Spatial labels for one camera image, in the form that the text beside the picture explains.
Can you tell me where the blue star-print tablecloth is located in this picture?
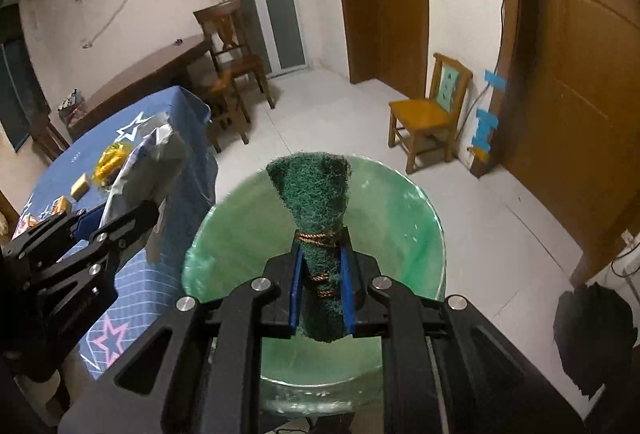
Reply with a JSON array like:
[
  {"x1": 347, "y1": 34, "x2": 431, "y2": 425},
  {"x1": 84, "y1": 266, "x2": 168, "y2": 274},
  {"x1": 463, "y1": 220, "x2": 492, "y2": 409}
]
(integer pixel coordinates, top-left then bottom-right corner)
[{"x1": 12, "y1": 85, "x2": 220, "y2": 382}]

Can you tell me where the dark window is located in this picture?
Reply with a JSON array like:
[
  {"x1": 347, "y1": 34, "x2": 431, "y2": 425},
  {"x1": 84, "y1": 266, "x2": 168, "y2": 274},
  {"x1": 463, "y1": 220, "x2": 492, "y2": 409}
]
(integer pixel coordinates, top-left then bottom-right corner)
[{"x1": 0, "y1": 4, "x2": 52, "y2": 151}]

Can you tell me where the golden wrapper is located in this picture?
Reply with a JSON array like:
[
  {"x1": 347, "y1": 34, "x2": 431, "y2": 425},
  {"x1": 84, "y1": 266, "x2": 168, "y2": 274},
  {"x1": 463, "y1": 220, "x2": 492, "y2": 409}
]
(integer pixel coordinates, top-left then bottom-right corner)
[{"x1": 95, "y1": 145, "x2": 134, "y2": 187}]

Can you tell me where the green scouring pad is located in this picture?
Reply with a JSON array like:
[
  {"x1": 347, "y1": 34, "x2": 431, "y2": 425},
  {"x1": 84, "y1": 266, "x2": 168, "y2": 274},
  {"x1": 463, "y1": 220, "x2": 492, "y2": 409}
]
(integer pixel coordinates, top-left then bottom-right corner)
[{"x1": 266, "y1": 153, "x2": 353, "y2": 344}]

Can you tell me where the light wooden chair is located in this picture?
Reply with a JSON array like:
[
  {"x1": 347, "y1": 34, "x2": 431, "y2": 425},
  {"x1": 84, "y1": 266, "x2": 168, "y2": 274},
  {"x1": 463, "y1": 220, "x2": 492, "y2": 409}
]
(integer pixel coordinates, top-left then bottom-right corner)
[{"x1": 389, "y1": 52, "x2": 474, "y2": 175}]

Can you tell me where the dark wooden chair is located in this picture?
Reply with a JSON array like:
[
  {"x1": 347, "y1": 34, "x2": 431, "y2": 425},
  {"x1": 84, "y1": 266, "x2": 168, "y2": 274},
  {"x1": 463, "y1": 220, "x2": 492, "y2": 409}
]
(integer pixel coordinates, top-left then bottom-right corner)
[
  {"x1": 197, "y1": 64, "x2": 252, "y2": 155},
  {"x1": 29, "y1": 111, "x2": 71, "y2": 163},
  {"x1": 193, "y1": 0, "x2": 277, "y2": 111}
]

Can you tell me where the copper wire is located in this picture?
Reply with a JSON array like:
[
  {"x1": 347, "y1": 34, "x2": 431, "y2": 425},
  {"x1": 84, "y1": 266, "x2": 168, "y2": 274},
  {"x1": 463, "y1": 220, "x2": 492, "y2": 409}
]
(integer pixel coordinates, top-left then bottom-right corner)
[{"x1": 294, "y1": 228, "x2": 347, "y2": 299}]

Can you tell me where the dark wooden table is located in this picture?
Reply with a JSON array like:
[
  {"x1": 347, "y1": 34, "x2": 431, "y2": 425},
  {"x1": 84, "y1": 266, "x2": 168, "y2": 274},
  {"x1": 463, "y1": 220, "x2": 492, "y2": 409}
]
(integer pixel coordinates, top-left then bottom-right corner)
[{"x1": 65, "y1": 35, "x2": 213, "y2": 142}]

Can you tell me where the dark bag with packets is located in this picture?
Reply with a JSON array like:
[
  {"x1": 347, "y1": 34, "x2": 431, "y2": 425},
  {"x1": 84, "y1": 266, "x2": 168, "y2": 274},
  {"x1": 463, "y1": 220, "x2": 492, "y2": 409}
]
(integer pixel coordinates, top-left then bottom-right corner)
[{"x1": 57, "y1": 88, "x2": 86, "y2": 131}]

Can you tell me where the silver plastic bag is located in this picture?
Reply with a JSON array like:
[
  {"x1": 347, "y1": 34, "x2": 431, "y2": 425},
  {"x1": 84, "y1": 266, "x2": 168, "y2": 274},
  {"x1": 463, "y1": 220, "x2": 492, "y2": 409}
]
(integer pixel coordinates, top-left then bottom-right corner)
[{"x1": 102, "y1": 124, "x2": 189, "y2": 265}]

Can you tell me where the black plastic bag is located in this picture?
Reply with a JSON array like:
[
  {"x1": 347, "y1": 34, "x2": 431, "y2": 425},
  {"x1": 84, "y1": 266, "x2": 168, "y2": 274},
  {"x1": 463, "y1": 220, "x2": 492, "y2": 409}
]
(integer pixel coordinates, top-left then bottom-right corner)
[{"x1": 552, "y1": 281, "x2": 637, "y2": 401}]

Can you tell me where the green trash bin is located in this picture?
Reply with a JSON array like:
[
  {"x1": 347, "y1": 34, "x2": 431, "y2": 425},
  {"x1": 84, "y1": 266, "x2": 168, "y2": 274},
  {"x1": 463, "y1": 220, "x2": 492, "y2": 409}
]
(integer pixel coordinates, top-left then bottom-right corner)
[{"x1": 181, "y1": 153, "x2": 447, "y2": 420}]

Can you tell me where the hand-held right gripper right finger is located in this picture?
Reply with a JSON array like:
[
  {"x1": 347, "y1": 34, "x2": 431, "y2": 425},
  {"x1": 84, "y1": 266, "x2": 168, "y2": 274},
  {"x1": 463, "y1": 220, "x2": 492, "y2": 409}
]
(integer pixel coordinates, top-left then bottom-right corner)
[{"x1": 340, "y1": 246, "x2": 586, "y2": 434}]

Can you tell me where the blue tape piece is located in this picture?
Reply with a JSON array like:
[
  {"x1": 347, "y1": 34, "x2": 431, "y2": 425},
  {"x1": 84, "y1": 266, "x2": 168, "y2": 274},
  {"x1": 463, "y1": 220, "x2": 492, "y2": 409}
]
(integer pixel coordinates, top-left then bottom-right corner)
[
  {"x1": 472, "y1": 108, "x2": 501, "y2": 153},
  {"x1": 483, "y1": 70, "x2": 509, "y2": 92}
]

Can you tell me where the white power strip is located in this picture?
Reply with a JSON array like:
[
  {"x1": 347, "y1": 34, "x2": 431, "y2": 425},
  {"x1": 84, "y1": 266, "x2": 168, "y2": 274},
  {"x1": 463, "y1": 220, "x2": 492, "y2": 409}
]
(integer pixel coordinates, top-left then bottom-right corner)
[{"x1": 606, "y1": 234, "x2": 640, "y2": 285}]

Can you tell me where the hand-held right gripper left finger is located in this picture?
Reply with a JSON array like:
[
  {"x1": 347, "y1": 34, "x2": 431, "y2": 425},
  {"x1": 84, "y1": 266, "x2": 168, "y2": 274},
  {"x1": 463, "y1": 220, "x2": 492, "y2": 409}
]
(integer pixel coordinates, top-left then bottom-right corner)
[{"x1": 59, "y1": 248, "x2": 303, "y2": 434}]

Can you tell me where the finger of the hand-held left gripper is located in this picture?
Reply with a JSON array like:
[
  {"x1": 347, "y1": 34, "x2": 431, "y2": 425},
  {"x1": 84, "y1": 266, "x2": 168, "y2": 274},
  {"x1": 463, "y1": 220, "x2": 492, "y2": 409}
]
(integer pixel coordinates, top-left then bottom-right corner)
[
  {"x1": 1, "y1": 209, "x2": 109, "y2": 265},
  {"x1": 25, "y1": 200, "x2": 161, "y2": 295}
]

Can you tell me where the large brown wooden door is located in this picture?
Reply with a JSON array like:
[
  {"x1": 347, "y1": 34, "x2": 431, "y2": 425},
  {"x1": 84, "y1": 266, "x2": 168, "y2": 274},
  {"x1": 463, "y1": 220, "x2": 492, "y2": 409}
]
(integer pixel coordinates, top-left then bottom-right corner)
[{"x1": 470, "y1": 0, "x2": 640, "y2": 287}]

